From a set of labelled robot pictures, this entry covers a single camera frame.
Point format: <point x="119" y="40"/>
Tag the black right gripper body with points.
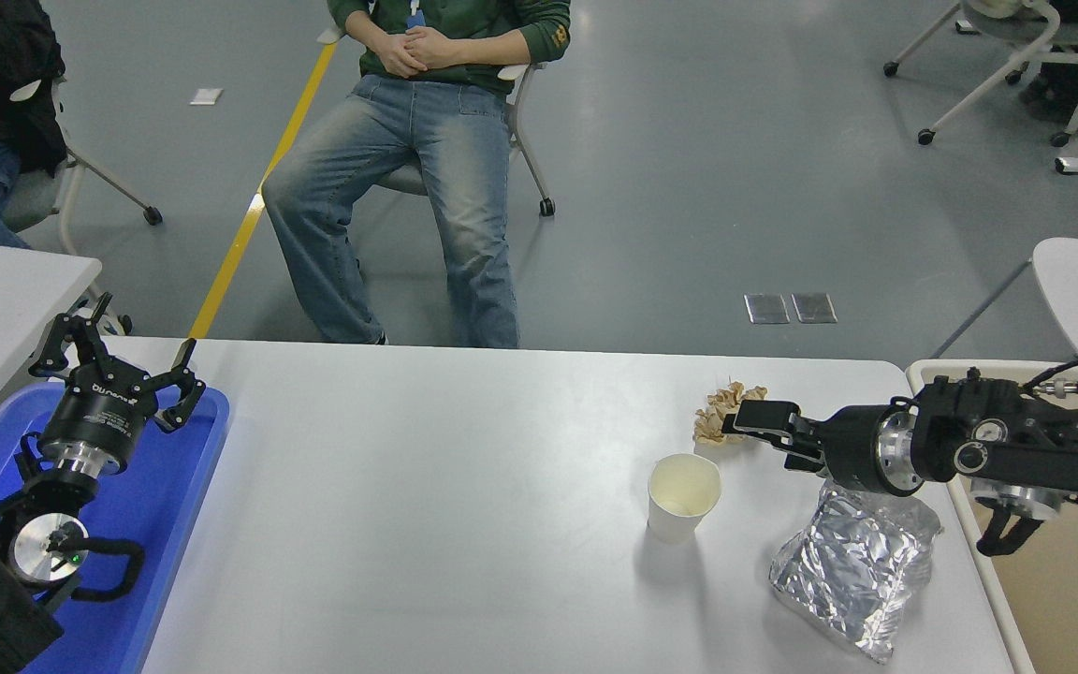
<point x="852" y="449"/>

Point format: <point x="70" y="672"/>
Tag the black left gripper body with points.
<point x="99" y="412"/>

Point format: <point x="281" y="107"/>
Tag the white paper cup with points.
<point x="684" y="496"/>

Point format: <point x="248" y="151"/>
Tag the silver foil tray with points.
<point x="852" y="571"/>

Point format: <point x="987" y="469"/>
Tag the person's right hand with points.
<point x="397" y="54"/>

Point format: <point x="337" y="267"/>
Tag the person's left hand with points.
<point x="445" y="47"/>

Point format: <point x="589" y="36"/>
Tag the crumpled tan paper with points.
<point x="712" y="421"/>

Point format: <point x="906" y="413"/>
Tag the metal floor outlet plate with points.
<point x="814" y="307"/>
<point x="767" y="308"/>

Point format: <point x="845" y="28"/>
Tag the blue plastic tray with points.
<point x="155" y="524"/>

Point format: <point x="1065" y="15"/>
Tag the large pale plastic bin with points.
<point x="1063" y="608"/>

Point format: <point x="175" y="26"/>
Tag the blue ID badge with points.
<point x="415" y="20"/>

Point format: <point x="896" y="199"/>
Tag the white frame office chair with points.
<point x="1044" y="33"/>
<point x="34" y="197"/>
<point x="516" y="72"/>

